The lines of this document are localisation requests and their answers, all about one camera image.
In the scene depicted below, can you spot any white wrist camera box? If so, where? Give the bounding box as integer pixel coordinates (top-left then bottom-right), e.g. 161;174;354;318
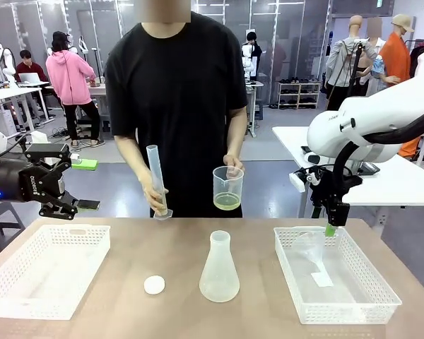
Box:
288;170;307;194
30;131;57;167

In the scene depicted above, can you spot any white round flask cap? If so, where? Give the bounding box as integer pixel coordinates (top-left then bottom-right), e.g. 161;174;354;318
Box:
143;275;166;295

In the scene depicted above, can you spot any white workbench desk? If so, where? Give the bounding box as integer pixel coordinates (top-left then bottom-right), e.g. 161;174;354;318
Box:
44;81;109;107

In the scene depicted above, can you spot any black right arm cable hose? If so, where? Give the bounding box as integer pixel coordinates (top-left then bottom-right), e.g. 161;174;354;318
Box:
333;104;424;209

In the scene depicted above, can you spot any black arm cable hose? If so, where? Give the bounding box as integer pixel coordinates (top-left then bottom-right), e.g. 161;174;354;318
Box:
0;133;28;166
333;104;424;209

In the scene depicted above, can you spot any black plastic tray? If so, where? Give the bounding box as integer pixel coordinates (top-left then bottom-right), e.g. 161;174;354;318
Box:
300;145;381;177

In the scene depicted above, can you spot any person's left hand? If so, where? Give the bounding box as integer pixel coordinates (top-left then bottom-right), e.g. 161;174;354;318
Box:
222;153;246;179

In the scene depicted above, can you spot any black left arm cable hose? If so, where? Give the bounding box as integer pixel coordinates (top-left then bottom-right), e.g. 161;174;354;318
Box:
0;133;28;166

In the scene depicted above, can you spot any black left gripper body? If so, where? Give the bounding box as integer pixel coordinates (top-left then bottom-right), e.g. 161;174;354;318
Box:
0;158;66;204

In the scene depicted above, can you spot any black tripod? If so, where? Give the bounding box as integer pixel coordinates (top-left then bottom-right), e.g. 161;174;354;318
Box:
346;38;365;98

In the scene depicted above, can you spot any white office desk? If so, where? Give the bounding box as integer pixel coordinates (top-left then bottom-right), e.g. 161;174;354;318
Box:
0;86;47;133

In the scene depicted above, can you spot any silver laptop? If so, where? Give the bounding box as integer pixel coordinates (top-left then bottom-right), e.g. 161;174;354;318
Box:
18;72;50;88

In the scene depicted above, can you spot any person in pink hoodie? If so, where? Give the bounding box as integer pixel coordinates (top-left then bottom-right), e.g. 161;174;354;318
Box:
45;30;106;148

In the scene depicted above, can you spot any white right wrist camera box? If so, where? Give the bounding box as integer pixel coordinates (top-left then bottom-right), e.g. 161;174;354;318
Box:
288;170;307;194

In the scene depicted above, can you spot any person's right hand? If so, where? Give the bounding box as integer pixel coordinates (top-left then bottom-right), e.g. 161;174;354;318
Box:
141;174;170;213

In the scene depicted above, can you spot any clothes rack with dark clothes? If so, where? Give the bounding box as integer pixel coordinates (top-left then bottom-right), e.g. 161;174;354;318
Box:
404;38;424;77

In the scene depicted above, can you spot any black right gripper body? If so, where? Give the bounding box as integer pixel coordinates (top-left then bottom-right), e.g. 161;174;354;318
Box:
308;166;363;210

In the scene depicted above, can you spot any mannequin in orange garment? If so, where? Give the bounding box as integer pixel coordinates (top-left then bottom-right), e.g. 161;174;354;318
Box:
377;13;416;89

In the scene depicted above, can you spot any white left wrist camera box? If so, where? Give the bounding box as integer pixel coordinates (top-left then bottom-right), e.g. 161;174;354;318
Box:
30;131;57;167

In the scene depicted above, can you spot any white paper label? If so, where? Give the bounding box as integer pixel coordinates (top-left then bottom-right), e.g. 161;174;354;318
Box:
310;271;334;287

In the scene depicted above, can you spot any person's black T-shirt torso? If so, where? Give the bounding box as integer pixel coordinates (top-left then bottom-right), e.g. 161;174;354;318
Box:
104;10;249;218

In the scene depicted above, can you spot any mannequin in orange trousers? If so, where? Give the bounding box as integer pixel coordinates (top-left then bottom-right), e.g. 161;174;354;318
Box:
398;136;422;160

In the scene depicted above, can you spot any white perforated plastic basket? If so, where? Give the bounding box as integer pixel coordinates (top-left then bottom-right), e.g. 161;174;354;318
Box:
0;224;112;321
273;225;403;325

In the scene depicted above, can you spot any person's left forearm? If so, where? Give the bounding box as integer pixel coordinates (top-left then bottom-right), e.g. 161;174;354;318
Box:
227;107;247;160

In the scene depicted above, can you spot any white side table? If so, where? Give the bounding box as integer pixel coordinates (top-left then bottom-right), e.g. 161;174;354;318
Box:
271;125;424;218

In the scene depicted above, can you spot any standing person in black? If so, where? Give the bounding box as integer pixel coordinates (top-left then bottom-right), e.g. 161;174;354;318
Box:
242;31;263;83

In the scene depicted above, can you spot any person in blue white dress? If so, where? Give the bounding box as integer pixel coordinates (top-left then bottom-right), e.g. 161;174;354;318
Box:
365;17;389;98

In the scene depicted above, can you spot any white standing desk cart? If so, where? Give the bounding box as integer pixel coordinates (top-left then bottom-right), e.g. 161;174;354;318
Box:
245;80;265;138

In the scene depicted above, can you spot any translucent plastic Erlenmeyer flask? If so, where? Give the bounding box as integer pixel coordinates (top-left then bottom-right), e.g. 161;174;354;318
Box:
199;230;241;304

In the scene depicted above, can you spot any clear plastic graduated cylinder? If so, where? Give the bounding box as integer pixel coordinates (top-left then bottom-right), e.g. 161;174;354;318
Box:
146;144;174;222

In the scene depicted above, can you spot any clear plastic beaker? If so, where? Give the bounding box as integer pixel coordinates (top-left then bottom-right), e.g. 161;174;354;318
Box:
212;165;245;212

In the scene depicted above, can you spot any seated person in red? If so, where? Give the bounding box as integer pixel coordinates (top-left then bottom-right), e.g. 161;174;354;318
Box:
14;49;49;84

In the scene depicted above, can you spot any grey plastic stool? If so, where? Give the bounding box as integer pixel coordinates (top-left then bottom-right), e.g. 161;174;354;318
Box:
0;201;26;248

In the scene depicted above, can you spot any clear plastic funnel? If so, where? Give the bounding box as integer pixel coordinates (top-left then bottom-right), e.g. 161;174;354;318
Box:
295;230;331;280

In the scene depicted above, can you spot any white humanoid robot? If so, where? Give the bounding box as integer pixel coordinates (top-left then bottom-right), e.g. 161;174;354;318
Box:
0;43;16;88

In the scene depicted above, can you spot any mannequin in grey hoodie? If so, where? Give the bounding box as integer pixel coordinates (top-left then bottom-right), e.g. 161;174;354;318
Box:
324;15;379;111

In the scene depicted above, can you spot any white shoe rack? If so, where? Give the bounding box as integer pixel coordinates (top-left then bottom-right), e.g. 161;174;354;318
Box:
277;79;322;109

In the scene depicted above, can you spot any person's right forearm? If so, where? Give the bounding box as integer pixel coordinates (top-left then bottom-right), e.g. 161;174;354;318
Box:
114;133;155;190

